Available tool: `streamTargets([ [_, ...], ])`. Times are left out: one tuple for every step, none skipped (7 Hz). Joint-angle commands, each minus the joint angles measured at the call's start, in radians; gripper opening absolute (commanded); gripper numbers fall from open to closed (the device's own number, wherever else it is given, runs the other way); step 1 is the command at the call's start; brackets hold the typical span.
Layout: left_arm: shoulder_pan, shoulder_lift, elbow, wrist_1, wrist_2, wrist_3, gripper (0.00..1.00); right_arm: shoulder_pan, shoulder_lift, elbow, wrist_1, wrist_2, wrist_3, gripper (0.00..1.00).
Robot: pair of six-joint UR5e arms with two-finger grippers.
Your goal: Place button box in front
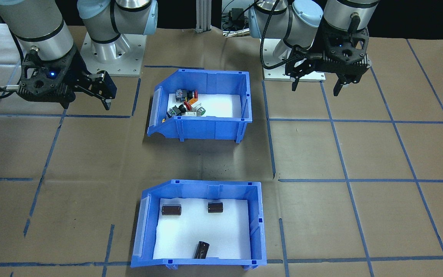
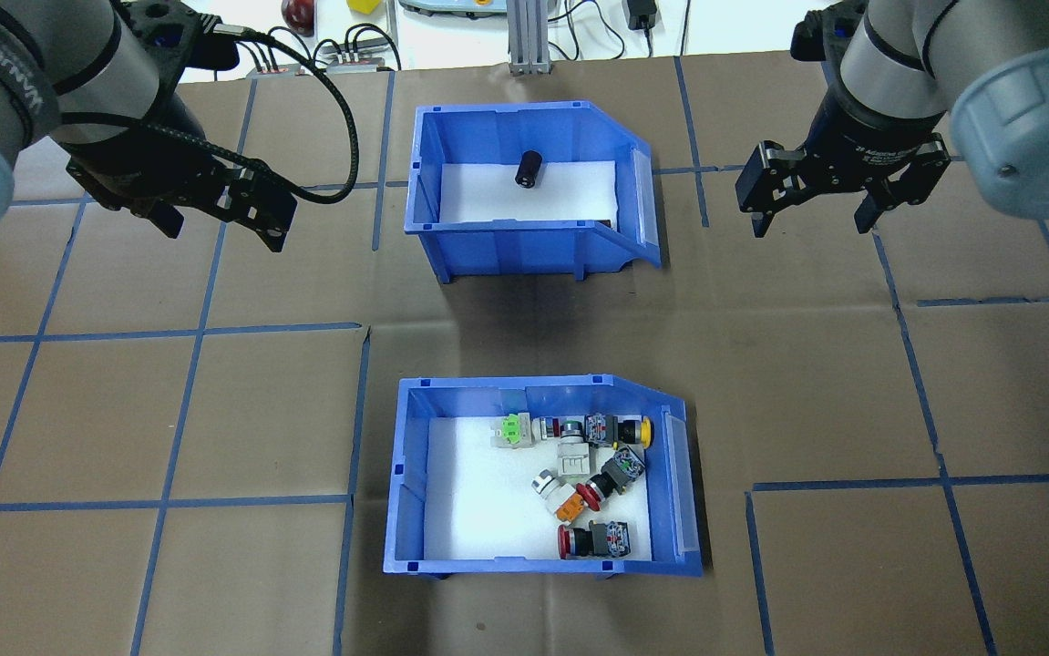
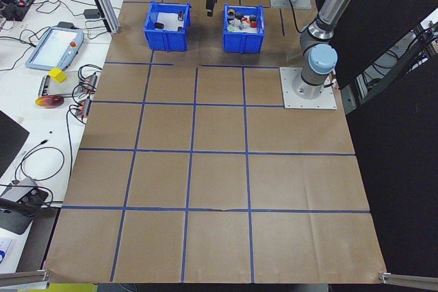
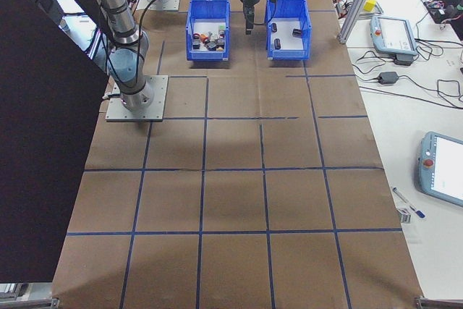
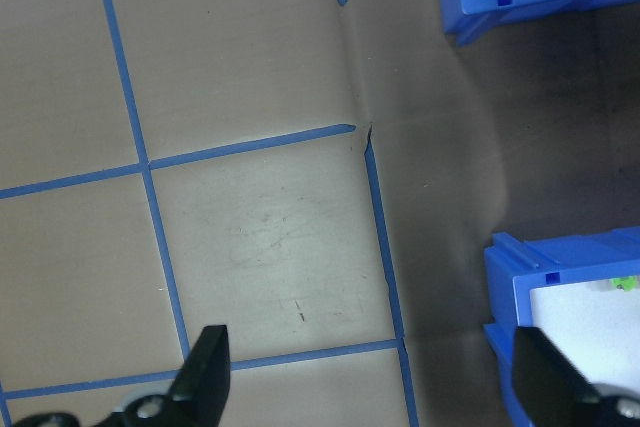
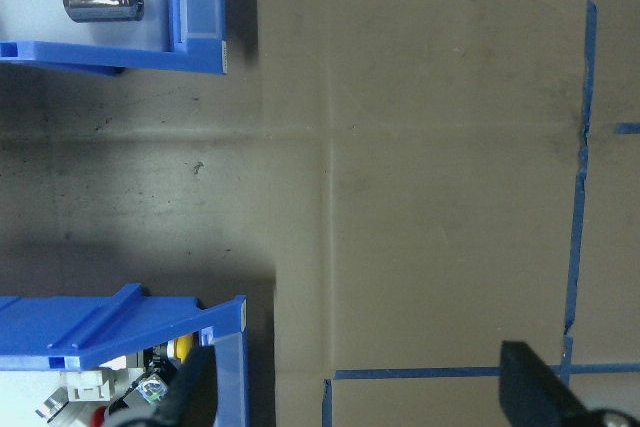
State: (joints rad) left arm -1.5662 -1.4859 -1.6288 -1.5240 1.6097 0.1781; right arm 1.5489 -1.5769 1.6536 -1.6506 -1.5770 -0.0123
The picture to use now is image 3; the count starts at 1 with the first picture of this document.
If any blue plastic storage bin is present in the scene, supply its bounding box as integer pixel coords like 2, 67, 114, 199
142, 0, 192, 53
222, 3, 267, 55

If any white grey device box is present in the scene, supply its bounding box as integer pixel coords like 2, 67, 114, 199
37, 75, 75, 98

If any white foam pad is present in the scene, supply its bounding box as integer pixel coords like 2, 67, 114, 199
227, 14, 260, 35
154, 12, 186, 34

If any grey teach pendant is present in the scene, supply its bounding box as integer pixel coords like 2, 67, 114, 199
25, 26, 86, 72

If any yellow block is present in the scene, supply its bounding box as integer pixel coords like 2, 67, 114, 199
47, 67, 67, 84

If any orange red disc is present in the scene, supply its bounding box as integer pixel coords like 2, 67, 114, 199
34, 96, 66, 109

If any red black circuit board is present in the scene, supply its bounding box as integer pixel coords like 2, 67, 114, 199
0, 0, 36, 22

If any black laptop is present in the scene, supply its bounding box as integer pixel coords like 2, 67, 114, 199
0, 109, 31, 178

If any grey docking hub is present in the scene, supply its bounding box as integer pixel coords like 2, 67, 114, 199
0, 176, 49, 211

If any black cover cloth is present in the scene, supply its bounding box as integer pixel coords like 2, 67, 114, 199
309, 0, 438, 292

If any grey monitor stand base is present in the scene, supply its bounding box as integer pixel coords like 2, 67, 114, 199
0, 207, 36, 237

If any white blue carton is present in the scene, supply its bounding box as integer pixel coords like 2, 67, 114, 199
0, 236, 17, 265

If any aluminium extrusion bar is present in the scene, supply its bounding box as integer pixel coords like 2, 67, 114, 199
0, 269, 53, 290
377, 270, 438, 287

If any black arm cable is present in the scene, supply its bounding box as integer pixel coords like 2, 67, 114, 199
263, 0, 306, 34

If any brown black cable adapter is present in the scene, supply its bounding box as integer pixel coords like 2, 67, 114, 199
77, 72, 101, 94
75, 98, 92, 124

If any metal V-shaped frame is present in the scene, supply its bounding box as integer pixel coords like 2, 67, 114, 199
341, 6, 438, 117

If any black adapter cable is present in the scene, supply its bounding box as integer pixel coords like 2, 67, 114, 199
51, 100, 86, 208

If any black looped desk cable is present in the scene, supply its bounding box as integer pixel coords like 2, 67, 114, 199
19, 138, 66, 183

